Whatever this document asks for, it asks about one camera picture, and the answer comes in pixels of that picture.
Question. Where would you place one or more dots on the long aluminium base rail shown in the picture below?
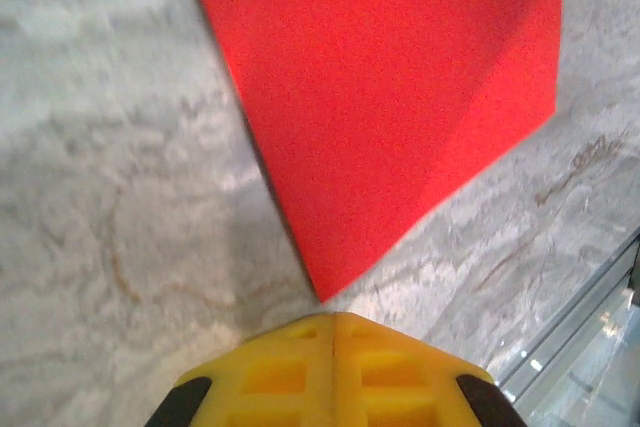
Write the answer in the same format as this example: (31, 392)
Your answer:
(590, 302)

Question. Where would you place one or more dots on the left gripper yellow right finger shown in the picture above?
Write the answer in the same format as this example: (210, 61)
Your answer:
(395, 387)

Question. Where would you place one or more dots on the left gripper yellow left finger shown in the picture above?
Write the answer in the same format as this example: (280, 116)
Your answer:
(270, 382)

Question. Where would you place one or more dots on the red square paper sheet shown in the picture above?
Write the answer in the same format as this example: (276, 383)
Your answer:
(380, 97)

